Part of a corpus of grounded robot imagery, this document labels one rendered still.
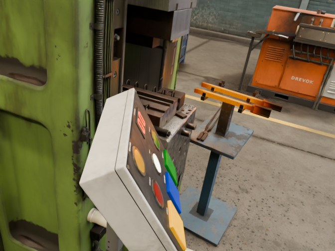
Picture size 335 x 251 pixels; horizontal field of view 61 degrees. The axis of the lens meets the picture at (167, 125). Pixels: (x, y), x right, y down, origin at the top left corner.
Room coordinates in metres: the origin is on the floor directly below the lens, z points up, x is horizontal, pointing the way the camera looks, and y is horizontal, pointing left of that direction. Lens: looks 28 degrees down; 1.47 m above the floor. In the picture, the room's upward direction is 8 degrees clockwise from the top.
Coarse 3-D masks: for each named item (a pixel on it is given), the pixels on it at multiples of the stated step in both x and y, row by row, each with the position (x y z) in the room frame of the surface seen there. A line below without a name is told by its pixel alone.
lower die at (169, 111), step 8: (128, 88) 1.18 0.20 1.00; (136, 88) 1.22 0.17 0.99; (144, 96) 1.12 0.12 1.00; (160, 96) 1.14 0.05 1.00; (168, 96) 1.18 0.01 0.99; (144, 104) 1.06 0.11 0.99; (152, 104) 1.07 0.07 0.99; (160, 104) 1.08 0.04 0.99; (168, 104) 1.07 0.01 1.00; (176, 104) 1.17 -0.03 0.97; (152, 112) 1.02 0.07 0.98; (160, 112) 1.03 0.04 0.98; (168, 112) 1.07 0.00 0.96; (152, 120) 0.99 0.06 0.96; (160, 120) 0.98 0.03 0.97; (168, 120) 1.09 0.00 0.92
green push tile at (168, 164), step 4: (164, 152) 0.65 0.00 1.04; (164, 156) 0.63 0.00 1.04; (168, 156) 0.66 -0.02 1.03; (164, 160) 0.61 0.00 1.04; (168, 160) 0.63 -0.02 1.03; (168, 164) 0.61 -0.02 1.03; (172, 164) 0.66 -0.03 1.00; (168, 168) 0.59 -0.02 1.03; (172, 168) 0.63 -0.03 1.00; (168, 172) 0.59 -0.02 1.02; (172, 172) 0.61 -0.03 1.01; (172, 176) 0.60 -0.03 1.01; (172, 180) 0.60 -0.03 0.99; (176, 180) 0.61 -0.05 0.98; (176, 184) 0.60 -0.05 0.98
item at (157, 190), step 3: (156, 183) 0.45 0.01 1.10; (156, 186) 0.43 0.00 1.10; (156, 189) 0.42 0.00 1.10; (159, 189) 0.44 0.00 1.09; (156, 192) 0.42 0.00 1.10; (159, 192) 0.43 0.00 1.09; (156, 195) 0.41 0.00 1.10; (159, 195) 0.42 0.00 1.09; (159, 198) 0.41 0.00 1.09; (162, 198) 0.43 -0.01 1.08; (159, 201) 0.41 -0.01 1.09; (162, 201) 0.42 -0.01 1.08; (162, 204) 0.42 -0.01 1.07
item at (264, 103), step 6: (204, 84) 1.59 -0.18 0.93; (210, 84) 1.59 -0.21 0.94; (216, 90) 1.55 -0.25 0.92; (222, 90) 1.53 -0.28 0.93; (228, 90) 1.53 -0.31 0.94; (234, 96) 1.50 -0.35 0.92; (240, 96) 1.49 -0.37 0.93; (246, 96) 1.48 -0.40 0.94; (252, 102) 1.45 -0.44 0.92; (258, 102) 1.44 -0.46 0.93; (264, 102) 1.42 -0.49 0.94; (270, 102) 1.43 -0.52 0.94; (270, 108) 1.41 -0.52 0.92; (276, 108) 1.40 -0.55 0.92
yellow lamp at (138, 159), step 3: (135, 150) 0.43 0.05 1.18; (135, 153) 0.42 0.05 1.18; (138, 153) 0.43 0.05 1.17; (135, 156) 0.41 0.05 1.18; (138, 156) 0.42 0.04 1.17; (138, 159) 0.42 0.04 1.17; (141, 159) 0.43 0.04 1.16; (138, 162) 0.41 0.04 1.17; (141, 162) 0.42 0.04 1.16; (138, 165) 0.40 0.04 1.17; (141, 165) 0.41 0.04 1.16; (144, 165) 0.43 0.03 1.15; (141, 168) 0.41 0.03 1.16; (144, 168) 0.42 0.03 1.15; (144, 171) 0.42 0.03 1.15
